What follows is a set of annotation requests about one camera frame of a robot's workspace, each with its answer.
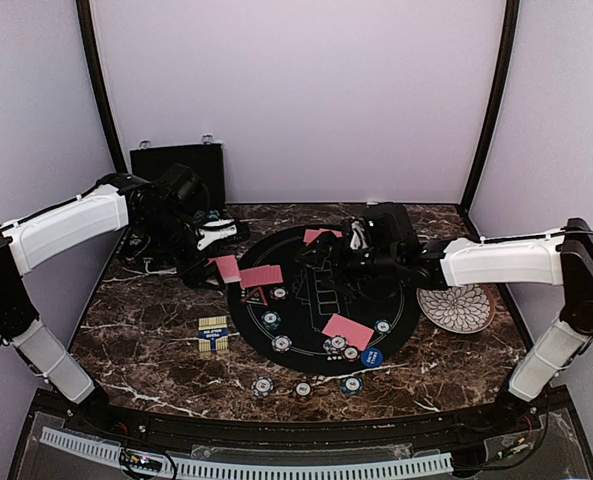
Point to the green chips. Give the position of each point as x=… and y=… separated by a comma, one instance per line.
x=382, y=326
x=270, y=320

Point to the brown white chip stack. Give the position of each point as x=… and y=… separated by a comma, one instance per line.
x=302, y=391

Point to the red backed card deck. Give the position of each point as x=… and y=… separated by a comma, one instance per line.
x=228, y=269

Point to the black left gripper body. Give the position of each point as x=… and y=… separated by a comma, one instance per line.
x=186, y=266

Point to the blue small blind button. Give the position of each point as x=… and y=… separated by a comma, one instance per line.
x=372, y=357

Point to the round black poker mat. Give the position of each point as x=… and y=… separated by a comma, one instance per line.
x=309, y=307

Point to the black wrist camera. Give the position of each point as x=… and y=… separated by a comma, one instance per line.
x=389, y=224
x=181, y=183

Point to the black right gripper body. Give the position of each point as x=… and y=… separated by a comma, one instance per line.
x=355, y=269

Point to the red card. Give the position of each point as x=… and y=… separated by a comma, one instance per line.
x=261, y=276
x=355, y=333
x=321, y=236

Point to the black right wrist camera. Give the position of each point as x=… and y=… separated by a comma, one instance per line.
x=389, y=224

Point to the green chip row right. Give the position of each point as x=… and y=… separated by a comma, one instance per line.
x=205, y=216

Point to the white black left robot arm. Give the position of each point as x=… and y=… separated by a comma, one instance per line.
x=115, y=202

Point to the brown chips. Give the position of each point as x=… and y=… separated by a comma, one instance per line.
x=279, y=293
x=351, y=354

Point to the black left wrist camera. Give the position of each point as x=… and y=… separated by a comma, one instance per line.
x=181, y=183

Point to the floral patterned ceramic plate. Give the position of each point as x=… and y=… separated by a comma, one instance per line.
x=462, y=310

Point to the blue white chip stack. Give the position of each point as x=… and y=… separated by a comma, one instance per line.
x=263, y=386

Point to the green blue chip stack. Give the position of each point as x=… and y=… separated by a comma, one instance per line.
x=351, y=386

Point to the blue gold card box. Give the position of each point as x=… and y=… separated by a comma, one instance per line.
x=213, y=334

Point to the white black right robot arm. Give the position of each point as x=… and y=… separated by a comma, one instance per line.
x=561, y=257

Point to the black poker chip case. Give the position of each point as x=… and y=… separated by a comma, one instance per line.
x=176, y=160

